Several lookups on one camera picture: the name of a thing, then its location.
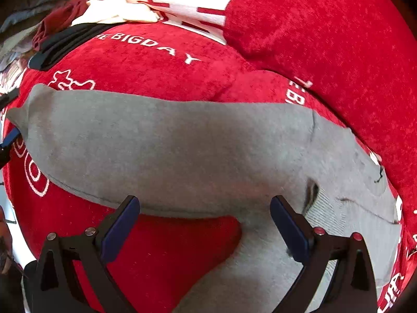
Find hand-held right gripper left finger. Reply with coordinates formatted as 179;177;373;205
32;195;140;313

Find black cloth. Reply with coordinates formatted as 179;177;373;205
28;23;114;70

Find pale grey cloth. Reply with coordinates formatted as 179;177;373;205
0;29;36;69

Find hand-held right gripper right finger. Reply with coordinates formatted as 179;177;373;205
270;195;378;313

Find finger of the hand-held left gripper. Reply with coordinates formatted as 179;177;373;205
0;89;19;111
0;128;23;170

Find grey garment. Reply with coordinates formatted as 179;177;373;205
7;83;403;313

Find red printed blanket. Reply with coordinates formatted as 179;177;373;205
2;0;417;313

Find maroon cloth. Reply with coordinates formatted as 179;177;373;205
33;0;88;51

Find cream cloth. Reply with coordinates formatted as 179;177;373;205
72;0;163;27

